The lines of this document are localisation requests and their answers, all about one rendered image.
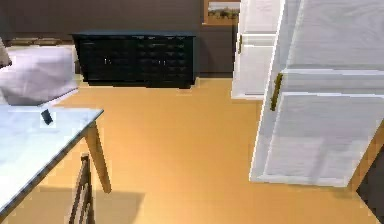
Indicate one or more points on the white top wooden table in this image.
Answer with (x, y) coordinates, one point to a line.
(30, 146)

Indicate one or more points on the framed landscape picture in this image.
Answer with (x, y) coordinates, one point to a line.
(222, 11)

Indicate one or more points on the pale lilac bed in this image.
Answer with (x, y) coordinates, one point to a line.
(36, 75)

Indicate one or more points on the small black remote control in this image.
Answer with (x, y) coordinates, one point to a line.
(47, 117)

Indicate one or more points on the white panelled room door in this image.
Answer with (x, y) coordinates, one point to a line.
(255, 53)
(320, 100)

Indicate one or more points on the brown wooden chair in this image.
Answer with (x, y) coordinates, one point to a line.
(83, 193)

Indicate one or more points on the black sideboard cabinet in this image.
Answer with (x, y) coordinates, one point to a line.
(133, 58)

